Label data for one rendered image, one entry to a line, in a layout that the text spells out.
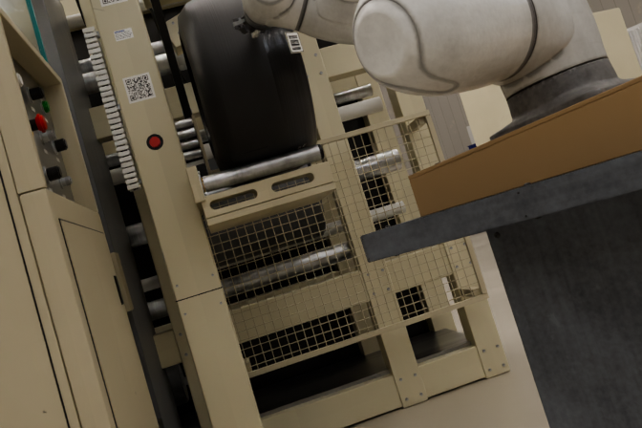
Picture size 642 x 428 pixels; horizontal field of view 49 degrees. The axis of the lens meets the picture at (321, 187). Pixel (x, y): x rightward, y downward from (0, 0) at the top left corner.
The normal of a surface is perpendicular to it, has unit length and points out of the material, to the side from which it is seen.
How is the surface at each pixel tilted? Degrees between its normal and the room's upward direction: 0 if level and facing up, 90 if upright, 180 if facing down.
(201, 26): 64
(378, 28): 99
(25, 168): 90
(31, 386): 90
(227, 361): 90
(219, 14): 59
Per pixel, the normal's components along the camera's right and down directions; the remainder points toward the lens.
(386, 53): -0.72, 0.32
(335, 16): 0.00, 0.54
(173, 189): 0.14, -0.12
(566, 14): 0.49, -0.18
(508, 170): -0.63, 0.13
